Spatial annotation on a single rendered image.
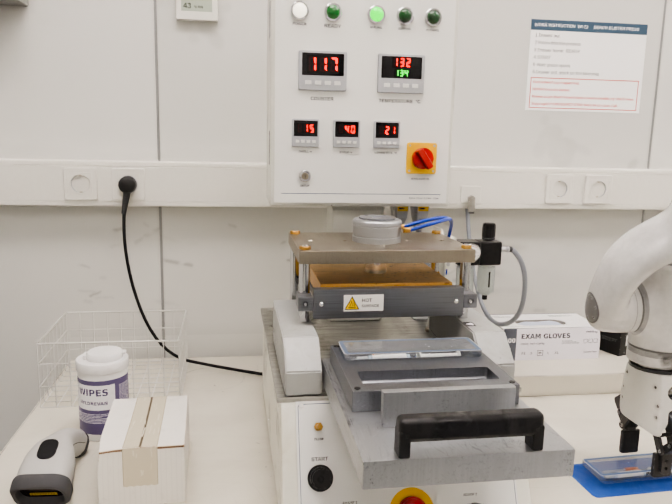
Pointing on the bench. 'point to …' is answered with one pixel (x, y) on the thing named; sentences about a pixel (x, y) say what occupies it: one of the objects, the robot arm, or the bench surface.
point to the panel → (310, 411)
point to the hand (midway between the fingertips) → (644, 455)
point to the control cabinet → (361, 108)
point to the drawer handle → (469, 427)
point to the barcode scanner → (50, 468)
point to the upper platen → (374, 275)
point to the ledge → (571, 375)
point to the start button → (320, 478)
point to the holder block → (411, 376)
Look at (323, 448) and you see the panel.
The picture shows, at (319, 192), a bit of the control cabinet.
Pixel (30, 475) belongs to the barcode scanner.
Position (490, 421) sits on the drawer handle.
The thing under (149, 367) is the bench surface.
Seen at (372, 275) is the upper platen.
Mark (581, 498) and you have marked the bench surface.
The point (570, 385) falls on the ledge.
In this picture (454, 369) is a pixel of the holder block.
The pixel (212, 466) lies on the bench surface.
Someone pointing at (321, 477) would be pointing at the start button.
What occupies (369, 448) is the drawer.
